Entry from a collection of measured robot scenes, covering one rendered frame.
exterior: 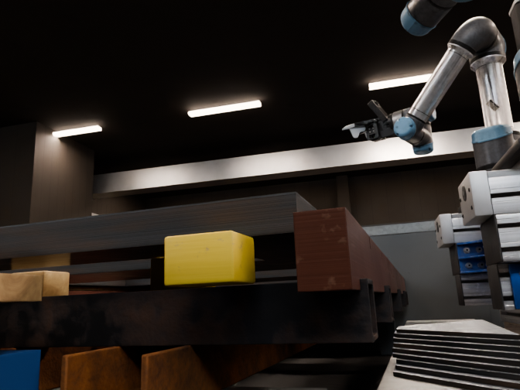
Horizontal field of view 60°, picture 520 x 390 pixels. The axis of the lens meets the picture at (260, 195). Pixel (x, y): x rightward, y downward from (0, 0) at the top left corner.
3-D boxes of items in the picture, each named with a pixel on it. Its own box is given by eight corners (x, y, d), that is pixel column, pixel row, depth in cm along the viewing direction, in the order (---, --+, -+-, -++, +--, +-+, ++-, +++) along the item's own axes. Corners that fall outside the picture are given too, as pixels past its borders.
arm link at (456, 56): (495, 10, 144) (408, 143, 156) (504, 25, 152) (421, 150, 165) (463, 0, 151) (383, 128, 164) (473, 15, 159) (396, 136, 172)
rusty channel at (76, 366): (57, 422, 35) (60, 355, 37) (350, 319, 189) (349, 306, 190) (146, 427, 33) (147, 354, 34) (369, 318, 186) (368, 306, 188)
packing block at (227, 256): (162, 286, 35) (163, 236, 36) (192, 287, 40) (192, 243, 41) (234, 282, 34) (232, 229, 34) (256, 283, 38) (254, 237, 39)
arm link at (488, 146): (470, 167, 141) (464, 127, 144) (483, 175, 151) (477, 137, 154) (513, 159, 133) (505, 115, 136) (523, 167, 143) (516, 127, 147)
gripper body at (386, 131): (365, 141, 185) (393, 132, 177) (361, 120, 186) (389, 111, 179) (373, 142, 191) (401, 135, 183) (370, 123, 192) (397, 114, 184)
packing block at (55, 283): (7, 302, 63) (10, 273, 64) (35, 301, 67) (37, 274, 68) (42, 299, 61) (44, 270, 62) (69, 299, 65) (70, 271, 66)
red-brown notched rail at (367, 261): (297, 292, 33) (292, 212, 35) (395, 294, 183) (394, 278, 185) (352, 289, 32) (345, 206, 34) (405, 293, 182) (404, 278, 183)
